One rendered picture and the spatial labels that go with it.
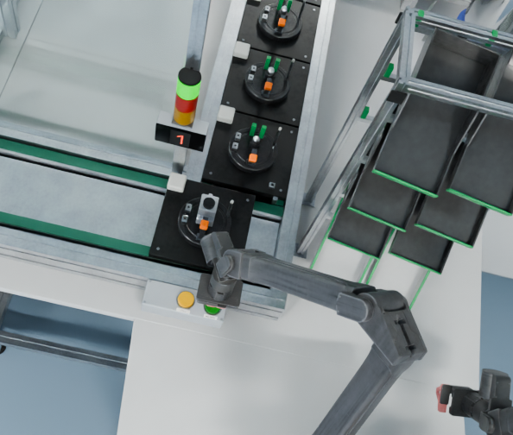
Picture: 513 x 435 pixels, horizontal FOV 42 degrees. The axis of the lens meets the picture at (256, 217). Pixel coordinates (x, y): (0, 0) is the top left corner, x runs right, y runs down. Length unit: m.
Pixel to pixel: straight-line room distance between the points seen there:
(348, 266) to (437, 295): 0.37
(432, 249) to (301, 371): 0.48
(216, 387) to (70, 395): 0.97
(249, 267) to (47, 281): 0.65
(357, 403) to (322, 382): 0.61
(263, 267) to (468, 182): 0.43
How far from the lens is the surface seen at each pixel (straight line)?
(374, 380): 1.16
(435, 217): 1.48
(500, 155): 1.38
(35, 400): 2.62
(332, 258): 1.72
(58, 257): 1.74
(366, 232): 1.58
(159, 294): 1.69
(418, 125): 1.33
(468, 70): 1.38
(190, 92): 1.46
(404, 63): 1.27
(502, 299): 3.15
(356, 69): 2.30
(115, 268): 1.71
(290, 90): 2.04
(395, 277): 1.76
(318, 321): 1.84
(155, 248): 1.73
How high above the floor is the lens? 2.56
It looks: 62 degrees down
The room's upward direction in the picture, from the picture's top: 22 degrees clockwise
